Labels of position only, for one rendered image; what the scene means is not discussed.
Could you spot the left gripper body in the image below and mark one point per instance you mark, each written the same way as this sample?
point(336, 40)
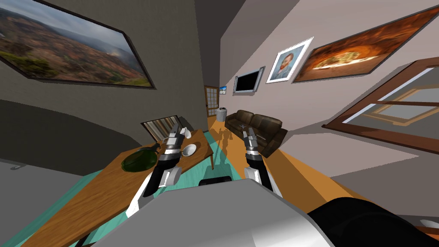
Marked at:
point(174, 142)

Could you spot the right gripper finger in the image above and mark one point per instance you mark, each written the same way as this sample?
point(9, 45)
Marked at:
point(245, 133)
point(252, 132)

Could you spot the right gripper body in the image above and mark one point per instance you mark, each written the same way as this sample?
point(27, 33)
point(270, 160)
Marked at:
point(251, 145)

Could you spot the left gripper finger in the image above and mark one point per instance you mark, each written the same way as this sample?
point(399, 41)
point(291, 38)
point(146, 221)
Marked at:
point(178, 129)
point(173, 130)

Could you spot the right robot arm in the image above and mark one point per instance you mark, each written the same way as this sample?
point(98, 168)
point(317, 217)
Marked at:
point(360, 226)

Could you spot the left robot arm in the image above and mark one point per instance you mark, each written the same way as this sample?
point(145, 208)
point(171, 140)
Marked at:
point(158, 176)

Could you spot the white mug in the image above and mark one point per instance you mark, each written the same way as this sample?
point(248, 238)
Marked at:
point(186, 133)

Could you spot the brown leather sofa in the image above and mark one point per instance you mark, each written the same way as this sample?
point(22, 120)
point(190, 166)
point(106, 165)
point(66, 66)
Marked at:
point(260, 128)

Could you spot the white bowl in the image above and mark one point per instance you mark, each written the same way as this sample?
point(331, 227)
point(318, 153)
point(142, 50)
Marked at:
point(189, 149)

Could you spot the small dark green object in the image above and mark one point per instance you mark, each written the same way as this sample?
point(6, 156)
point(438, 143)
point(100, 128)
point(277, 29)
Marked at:
point(156, 147)

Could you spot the grey bin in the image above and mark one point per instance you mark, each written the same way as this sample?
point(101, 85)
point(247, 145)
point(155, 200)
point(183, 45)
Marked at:
point(221, 114)

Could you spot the teal rug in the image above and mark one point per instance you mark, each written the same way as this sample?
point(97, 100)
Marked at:
point(195, 171)

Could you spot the dark green round dish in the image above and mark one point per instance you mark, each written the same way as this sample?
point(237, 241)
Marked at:
point(139, 160)

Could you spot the wooden door with panes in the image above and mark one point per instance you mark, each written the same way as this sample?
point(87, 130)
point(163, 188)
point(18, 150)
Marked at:
point(212, 101)

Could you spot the small blue picture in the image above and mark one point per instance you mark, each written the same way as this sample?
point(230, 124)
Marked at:
point(223, 90)

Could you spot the white framed portrait picture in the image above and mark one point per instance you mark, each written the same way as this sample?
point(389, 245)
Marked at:
point(287, 62)

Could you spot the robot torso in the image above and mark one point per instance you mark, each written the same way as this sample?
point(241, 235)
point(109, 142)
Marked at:
point(205, 219)

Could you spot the brown wooden table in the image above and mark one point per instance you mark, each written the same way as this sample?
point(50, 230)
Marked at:
point(99, 199)

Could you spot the large landscape painting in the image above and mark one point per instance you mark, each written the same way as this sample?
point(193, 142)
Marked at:
point(65, 51)

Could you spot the orange framed picture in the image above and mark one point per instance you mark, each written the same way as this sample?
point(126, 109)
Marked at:
point(360, 51)

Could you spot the brown framed window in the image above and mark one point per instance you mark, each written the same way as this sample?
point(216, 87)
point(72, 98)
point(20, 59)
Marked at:
point(394, 109)

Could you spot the wall television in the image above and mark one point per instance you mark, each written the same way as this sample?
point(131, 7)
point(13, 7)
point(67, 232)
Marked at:
point(247, 81)

